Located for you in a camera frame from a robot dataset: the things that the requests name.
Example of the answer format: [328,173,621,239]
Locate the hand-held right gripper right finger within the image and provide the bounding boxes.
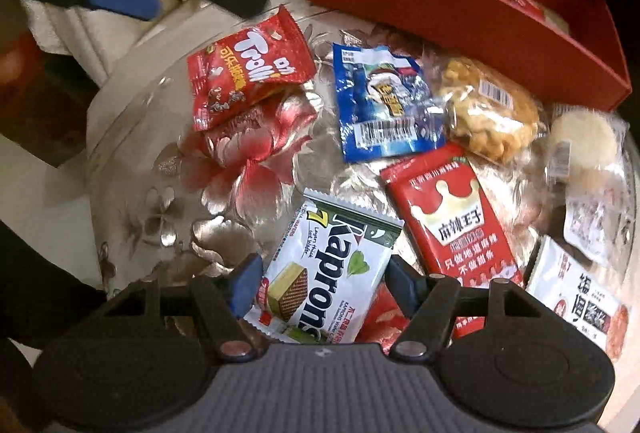
[382,254,551,361]

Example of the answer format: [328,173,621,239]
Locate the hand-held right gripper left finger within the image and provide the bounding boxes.
[102,253,266,361]

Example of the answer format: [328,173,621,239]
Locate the green white wafer packet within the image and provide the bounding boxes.
[242,188,405,346]

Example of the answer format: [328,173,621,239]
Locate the red crown print packet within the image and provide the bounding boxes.
[380,143,526,339]

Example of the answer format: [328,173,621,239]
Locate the red gummy candy packet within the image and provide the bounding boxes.
[186,4,318,132]

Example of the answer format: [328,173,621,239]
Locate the blue sausage packet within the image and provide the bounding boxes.
[332,42,447,164]

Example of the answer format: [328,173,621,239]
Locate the clear bag of yellow crisps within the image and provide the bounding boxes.
[425,55,548,166]

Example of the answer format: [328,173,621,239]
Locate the red cardboard box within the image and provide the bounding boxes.
[295,0,633,112]

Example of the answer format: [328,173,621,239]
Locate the round white pastry packet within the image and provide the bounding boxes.
[542,105,631,186]

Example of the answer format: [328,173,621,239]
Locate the floral tablecloth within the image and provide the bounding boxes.
[85,0,640,419]

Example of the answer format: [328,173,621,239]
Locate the white packet with meat picture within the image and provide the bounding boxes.
[525,235,633,361]

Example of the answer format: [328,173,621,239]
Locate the small clear white packet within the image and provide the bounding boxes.
[562,183,636,266]

